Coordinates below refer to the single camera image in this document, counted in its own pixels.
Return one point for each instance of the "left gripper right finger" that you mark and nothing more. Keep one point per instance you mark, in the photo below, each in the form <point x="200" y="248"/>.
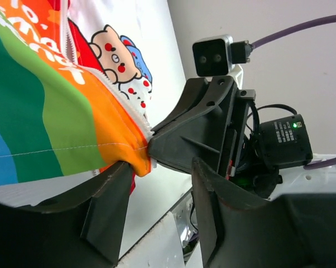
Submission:
<point x="239" y="229"/>

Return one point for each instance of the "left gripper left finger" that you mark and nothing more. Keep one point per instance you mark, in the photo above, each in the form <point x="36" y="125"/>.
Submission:
<point x="82" y="227"/>

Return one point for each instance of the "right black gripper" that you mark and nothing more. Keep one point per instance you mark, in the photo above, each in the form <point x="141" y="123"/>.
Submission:
<point x="193" y="129"/>

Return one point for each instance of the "rainbow white kids jacket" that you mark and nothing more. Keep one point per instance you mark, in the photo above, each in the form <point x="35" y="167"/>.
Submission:
<point x="73" y="92"/>

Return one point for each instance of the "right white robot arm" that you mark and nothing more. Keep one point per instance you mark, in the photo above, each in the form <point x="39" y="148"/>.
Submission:
<point x="269" y="147"/>

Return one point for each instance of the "metal base plate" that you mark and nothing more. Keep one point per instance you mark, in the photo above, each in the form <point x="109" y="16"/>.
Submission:
<point x="187" y="228"/>

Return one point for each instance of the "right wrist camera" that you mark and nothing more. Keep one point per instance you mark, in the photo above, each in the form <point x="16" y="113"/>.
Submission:
<point x="213" y="57"/>

